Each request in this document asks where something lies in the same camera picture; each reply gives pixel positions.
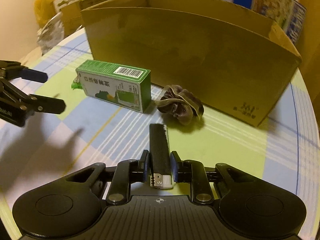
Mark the small green candy packet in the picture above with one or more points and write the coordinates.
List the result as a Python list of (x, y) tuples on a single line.
[(76, 84)]

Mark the yellow plastic bag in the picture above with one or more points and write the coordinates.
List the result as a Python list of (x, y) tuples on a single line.
[(44, 10)]

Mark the small green medicine box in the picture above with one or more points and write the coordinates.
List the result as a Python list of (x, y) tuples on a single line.
[(119, 84)]

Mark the black comb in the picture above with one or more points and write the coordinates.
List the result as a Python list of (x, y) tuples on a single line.
[(160, 167)]

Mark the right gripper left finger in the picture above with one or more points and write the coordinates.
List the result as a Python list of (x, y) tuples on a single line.
[(126, 173)]

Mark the blue milk carton box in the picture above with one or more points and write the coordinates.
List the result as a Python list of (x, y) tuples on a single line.
[(289, 14)]

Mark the brown cardboard storage box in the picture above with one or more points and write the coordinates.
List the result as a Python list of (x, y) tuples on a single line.
[(71, 15)]

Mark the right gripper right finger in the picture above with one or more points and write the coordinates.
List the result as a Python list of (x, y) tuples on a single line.
[(192, 172)]

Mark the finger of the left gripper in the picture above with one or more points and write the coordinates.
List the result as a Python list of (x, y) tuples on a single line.
[(12, 70), (46, 104)]

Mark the checked tablecloth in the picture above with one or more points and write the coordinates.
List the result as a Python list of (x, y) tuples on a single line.
[(283, 150)]

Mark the open brown cardboard box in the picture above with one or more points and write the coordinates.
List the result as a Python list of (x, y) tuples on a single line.
[(233, 59)]

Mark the brown velvet scrunchie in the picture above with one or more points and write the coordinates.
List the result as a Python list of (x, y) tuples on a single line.
[(182, 104)]

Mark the white crumpled plastic bag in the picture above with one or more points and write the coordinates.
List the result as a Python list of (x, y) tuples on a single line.
[(51, 34)]

